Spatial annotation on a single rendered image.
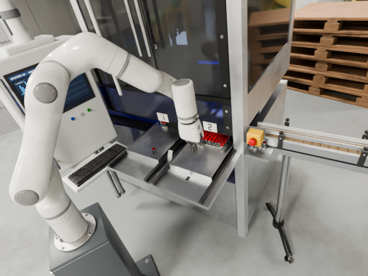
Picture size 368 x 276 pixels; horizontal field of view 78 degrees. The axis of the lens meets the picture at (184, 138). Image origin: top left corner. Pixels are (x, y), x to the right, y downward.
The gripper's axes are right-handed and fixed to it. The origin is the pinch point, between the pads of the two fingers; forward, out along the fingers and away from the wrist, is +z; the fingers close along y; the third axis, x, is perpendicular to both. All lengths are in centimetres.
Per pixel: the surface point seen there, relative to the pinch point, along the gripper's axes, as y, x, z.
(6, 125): 411, -33, 96
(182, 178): 9.6, 1.4, 22.4
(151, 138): 49, -21, 22
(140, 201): 91, -18, 110
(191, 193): 0.3, 8.0, 22.4
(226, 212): 1, -28, 85
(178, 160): 19.2, -9.4, 22.2
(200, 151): 11.1, -20.9, 22.2
